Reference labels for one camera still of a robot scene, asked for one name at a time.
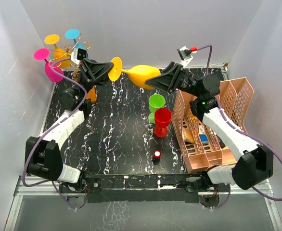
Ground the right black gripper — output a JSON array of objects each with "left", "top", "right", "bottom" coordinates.
[{"left": 144, "top": 62, "right": 202, "bottom": 99}]

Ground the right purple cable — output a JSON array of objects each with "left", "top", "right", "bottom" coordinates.
[{"left": 190, "top": 44, "right": 282, "bottom": 210}]

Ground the teal wine glass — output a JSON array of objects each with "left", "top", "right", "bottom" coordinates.
[{"left": 64, "top": 29, "right": 91, "bottom": 59}]

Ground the red black push button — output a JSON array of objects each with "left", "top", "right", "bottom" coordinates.
[{"left": 152, "top": 150, "right": 161, "bottom": 165}]

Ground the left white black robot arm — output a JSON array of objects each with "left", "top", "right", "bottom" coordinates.
[{"left": 22, "top": 58, "right": 114, "bottom": 192}]

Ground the orange wine glass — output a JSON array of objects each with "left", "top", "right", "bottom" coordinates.
[
  {"left": 44, "top": 34, "right": 71, "bottom": 69},
  {"left": 108, "top": 57, "right": 161, "bottom": 90}
]

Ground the green wine glass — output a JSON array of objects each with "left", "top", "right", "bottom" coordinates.
[{"left": 148, "top": 94, "right": 166, "bottom": 124}]

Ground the pink plastic file organizer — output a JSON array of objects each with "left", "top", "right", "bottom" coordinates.
[{"left": 172, "top": 77, "right": 254, "bottom": 174}]

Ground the magenta wine glass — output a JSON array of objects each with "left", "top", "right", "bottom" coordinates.
[{"left": 33, "top": 48, "right": 64, "bottom": 83}]

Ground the gold wire glass rack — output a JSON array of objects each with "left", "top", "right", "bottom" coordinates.
[{"left": 44, "top": 29, "right": 93, "bottom": 73}]

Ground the blue white box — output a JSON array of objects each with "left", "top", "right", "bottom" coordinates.
[{"left": 198, "top": 124, "right": 209, "bottom": 146}]

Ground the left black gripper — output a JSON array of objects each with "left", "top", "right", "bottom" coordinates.
[{"left": 74, "top": 59, "right": 115, "bottom": 101}]

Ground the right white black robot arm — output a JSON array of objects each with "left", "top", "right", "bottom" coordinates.
[{"left": 145, "top": 62, "right": 273, "bottom": 191}]

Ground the black device in organizer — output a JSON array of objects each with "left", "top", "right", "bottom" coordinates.
[{"left": 216, "top": 135, "right": 226, "bottom": 149}]

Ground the yellow book in organizer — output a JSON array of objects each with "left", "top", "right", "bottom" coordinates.
[{"left": 182, "top": 118, "right": 194, "bottom": 144}]

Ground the orange wooden rack base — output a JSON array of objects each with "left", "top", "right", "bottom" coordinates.
[{"left": 86, "top": 86, "right": 97, "bottom": 104}]

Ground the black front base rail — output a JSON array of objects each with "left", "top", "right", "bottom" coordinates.
[{"left": 80, "top": 174, "right": 220, "bottom": 206}]

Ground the red wine glass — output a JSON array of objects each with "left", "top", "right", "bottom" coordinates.
[{"left": 154, "top": 107, "right": 172, "bottom": 137}]

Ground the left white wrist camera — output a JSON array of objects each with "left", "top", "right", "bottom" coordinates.
[{"left": 70, "top": 48, "right": 87, "bottom": 66}]

